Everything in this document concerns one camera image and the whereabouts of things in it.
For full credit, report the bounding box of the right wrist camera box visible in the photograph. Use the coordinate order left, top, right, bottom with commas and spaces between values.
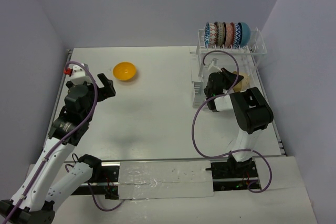
204, 58, 221, 73

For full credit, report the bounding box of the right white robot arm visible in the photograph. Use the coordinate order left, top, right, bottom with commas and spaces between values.
204, 66, 274, 177

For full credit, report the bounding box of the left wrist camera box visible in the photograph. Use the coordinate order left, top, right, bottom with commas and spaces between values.
64, 63, 91, 85

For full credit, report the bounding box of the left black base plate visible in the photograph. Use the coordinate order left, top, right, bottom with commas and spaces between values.
65, 164, 120, 200

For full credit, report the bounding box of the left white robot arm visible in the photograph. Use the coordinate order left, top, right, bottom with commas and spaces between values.
1, 73, 116, 223

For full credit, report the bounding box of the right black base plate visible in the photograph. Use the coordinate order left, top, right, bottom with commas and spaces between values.
205, 161, 261, 191

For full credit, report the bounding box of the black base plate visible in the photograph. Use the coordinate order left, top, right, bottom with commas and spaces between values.
205, 161, 261, 191
65, 164, 120, 200

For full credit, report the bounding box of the solid blue bowl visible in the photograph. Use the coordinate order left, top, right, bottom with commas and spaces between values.
238, 22, 251, 47

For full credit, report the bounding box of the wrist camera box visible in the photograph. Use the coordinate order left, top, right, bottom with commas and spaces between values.
64, 63, 91, 85
204, 58, 221, 73

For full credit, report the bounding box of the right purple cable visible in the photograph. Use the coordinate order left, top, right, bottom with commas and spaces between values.
192, 50, 272, 193

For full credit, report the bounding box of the brown lattice rim bowl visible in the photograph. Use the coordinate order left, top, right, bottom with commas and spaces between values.
215, 22, 226, 47

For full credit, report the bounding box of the blue triangle patterned bowl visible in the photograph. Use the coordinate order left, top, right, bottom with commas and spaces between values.
204, 22, 217, 48

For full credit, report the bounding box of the black floral patterned bowl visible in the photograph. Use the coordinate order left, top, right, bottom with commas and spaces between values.
224, 23, 235, 48

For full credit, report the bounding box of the tan bowl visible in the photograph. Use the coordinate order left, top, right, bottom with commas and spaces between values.
233, 72, 250, 92

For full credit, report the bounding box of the aluminium table edge rail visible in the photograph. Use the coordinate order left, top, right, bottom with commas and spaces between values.
39, 48, 73, 163

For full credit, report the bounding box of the yellow bowl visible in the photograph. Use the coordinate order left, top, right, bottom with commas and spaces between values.
112, 62, 137, 81

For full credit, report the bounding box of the white wire dish rack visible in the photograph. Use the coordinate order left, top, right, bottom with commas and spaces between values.
188, 27, 268, 109

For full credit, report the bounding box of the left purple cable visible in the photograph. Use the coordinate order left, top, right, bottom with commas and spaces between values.
2, 61, 124, 224

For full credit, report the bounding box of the silver tape patch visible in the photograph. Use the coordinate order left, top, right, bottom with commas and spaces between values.
118, 160, 214, 199

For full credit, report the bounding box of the red patterned bowl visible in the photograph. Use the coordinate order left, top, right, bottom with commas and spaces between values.
233, 23, 242, 48

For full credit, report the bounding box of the purple cable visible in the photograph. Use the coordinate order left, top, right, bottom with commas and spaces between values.
2, 61, 124, 224
192, 50, 272, 193

